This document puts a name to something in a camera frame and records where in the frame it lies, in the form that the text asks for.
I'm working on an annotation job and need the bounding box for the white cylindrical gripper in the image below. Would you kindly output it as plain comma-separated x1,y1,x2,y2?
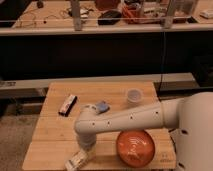
77,134,97,150

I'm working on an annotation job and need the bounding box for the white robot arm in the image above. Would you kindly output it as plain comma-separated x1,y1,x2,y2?
74,92,213,171

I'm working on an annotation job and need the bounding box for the orange ceramic bowl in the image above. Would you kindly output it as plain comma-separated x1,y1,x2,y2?
116,131,155,168

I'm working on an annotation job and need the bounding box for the wooden table board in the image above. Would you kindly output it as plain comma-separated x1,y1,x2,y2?
22,81,176,171

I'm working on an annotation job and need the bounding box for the small blue object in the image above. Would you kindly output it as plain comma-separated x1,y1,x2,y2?
95,101,110,113

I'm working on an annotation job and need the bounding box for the clear plastic cup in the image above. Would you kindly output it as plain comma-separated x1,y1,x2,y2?
126,88,143,104

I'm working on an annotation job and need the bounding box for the black pouch on shelf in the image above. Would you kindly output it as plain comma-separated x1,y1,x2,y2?
98,10,121,25

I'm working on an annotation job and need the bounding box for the orange tool on shelf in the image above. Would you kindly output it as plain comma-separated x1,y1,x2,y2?
122,3,144,24

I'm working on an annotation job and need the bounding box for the black hanging cable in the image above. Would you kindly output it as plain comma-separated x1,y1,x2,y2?
157,26,167,92

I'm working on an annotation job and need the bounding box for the left metal frame post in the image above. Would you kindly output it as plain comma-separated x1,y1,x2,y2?
70,0,82,31

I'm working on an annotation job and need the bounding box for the metal frame post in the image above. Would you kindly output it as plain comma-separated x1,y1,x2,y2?
163,0,177,29
70,0,82,31

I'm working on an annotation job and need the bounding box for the right metal frame post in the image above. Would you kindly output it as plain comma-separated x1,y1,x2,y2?
163,0,177,29

